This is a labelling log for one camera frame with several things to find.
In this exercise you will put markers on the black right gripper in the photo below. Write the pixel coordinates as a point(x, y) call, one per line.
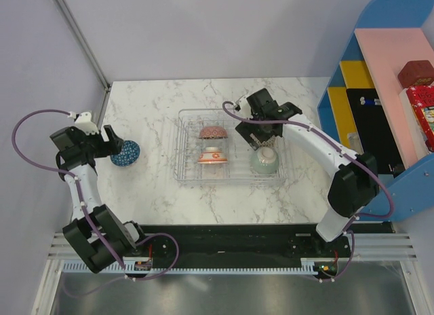
point(245, 129)

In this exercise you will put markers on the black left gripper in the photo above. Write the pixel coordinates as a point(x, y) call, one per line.
point(113, 145)

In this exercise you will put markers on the blue triangle pattern bowl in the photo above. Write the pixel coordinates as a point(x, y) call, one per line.
point(130, 152)

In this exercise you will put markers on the red floral pattern bowl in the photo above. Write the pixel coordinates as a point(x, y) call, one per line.
point(213, 132)

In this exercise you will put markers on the pale green glazed bowl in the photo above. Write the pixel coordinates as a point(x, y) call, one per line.
point(265, 160)

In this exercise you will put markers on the orange white floral bowl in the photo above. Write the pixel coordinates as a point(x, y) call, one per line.
point(212, 155)

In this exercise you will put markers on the brown lattice pattern bowl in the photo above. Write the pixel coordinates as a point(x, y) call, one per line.
point(256, 143)

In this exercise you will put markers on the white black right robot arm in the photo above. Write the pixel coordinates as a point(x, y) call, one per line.
point(353, 175)

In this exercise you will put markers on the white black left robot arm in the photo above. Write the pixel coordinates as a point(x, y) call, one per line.
point(95, 233)

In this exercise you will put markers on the black board with markers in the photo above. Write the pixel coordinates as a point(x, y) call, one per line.
point(373, 129)

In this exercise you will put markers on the blue toy shelf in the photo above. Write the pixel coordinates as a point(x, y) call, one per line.
point(387, 35)

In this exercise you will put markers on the red christmas tin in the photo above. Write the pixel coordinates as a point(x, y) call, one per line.
point(421, 100)

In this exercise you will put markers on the dark red box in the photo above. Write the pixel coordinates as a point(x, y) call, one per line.
point(416, 73)

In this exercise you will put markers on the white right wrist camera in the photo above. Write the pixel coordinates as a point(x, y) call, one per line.
point(242, 106)

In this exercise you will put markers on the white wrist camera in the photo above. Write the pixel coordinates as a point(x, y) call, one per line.
point(242, 106)
point(83, 121)

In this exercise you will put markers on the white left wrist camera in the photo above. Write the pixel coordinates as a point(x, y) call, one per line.
point(83, 121)

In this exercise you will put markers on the clear wire dish rack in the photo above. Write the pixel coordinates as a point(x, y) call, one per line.
point(237, 170)

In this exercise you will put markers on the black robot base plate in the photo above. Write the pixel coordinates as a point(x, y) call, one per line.
point(274, 244)

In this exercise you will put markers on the white slotted cable duct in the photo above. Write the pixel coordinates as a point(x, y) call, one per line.
point(141, 266)

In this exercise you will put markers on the aluminium corner post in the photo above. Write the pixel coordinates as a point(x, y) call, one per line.
point(74, 27)

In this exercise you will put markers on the aluminium rail frame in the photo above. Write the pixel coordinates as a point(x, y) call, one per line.
point(382, 277)

